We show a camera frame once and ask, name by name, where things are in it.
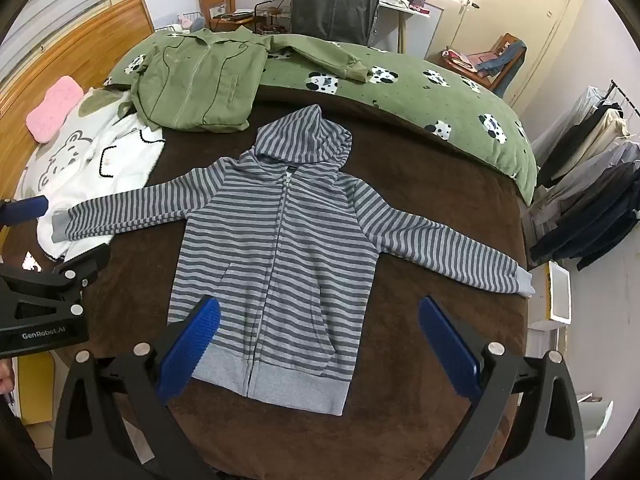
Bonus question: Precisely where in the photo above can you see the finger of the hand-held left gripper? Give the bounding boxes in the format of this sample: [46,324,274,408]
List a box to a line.
[0,196,49,227]
[0,243,112,330]

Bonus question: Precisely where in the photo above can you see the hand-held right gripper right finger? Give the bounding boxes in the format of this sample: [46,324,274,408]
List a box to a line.
[418,296,586,480]

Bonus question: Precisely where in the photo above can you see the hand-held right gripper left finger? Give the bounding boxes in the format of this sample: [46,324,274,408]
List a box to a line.
[52,296,222,480]

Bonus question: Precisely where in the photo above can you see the grey striped hoodie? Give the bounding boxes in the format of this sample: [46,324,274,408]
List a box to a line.
[52,105,536,416]

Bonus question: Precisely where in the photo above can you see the row of hanging clothes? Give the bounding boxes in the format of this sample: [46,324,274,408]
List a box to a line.
[530,85,640,272]

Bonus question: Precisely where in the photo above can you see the wooden chair with clothes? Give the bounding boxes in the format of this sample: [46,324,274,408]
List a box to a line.
[440,34,528,101]

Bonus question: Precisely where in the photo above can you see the metal clothes rack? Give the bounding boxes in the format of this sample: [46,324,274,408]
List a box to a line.
[607,79,640,117]

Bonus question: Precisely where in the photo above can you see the yellow cardboard box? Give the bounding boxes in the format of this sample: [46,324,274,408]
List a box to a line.
[17,352,55,424]

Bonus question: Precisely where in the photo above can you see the pink pillow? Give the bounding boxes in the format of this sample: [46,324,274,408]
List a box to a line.
[26,76,85,145]

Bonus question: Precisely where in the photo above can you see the white foam box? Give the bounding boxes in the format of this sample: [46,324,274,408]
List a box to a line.
[530,260,574,332]

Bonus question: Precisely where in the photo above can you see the wooden headboard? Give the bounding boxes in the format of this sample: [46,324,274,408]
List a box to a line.
[0,0,156,128]

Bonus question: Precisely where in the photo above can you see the green zip jacket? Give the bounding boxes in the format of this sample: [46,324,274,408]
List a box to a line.
[131,27,372,134]

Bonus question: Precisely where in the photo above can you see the green panda print duvet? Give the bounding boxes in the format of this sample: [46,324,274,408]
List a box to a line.
[104,30,538,206]

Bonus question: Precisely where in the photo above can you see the blue jeans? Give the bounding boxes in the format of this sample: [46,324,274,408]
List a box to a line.
[475,40,528,99]

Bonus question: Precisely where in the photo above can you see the cream door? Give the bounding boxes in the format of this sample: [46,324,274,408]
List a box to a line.
[452,0,577,107]

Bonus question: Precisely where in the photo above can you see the white desk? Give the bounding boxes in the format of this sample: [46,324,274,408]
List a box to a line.
[377,0,432,57]

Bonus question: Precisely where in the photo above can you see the dark grey fabric cover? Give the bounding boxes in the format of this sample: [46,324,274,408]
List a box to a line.
[291,0,384,47]

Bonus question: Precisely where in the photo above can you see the black wire stand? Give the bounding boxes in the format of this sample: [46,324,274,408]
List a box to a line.
[252,0,292,36]

